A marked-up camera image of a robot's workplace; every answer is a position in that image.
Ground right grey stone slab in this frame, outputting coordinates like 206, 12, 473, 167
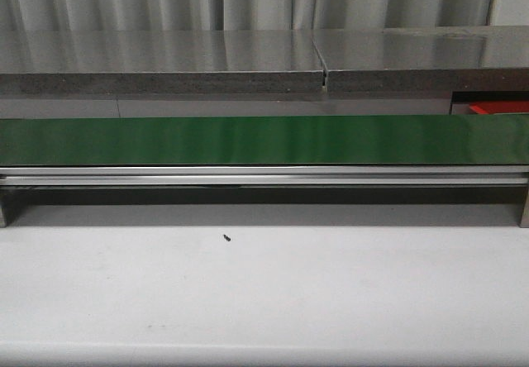
312, 26, 528, 93

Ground grey stone slab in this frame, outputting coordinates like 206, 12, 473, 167
312, 26, 528, 93
1, 31, 324, 95

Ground red plastic tray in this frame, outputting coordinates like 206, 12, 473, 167
469, 101, 529, 115

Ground left grey stone slab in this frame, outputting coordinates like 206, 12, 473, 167
1, 31, 324, 95

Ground green conveyor belt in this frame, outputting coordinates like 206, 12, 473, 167
1, 114, 528, 166

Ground right steel conveyor leg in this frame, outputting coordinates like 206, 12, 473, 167
516, 187, 529, 229

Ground aluminium conveyor frame rail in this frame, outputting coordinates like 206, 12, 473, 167
1, 165, 528, 187

